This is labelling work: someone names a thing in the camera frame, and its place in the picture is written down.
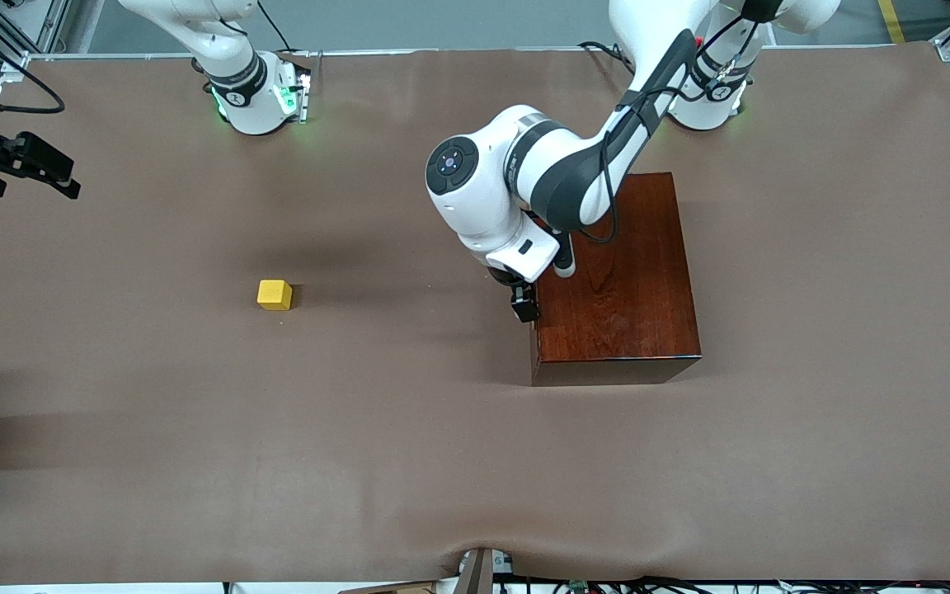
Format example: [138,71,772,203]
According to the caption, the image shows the black thin base cable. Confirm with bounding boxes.
[256,0,290,52]

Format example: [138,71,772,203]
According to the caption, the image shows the aluminium frame profiles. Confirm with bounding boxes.
[0,0,72,83]

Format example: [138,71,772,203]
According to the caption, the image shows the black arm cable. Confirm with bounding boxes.
[0,0,65,115]
[570,16,764,245]

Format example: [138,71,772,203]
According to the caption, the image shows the yellow block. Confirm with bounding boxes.
[256,279,294,312]

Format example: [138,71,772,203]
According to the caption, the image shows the brown table cover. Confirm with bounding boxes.
[0,45,950,587]

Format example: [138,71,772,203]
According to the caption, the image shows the brown cardboard piece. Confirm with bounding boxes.
[339,580,436,594]

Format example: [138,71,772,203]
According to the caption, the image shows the black base cables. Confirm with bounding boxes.
[578,40,637,75]

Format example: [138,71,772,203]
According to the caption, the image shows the dark brown wooden cabinet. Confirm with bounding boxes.
[527,172,703,387]

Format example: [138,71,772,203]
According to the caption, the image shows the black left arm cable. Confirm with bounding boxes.
[570,16,764,245]

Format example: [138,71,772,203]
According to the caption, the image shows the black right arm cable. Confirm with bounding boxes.
[0,0,65,115]

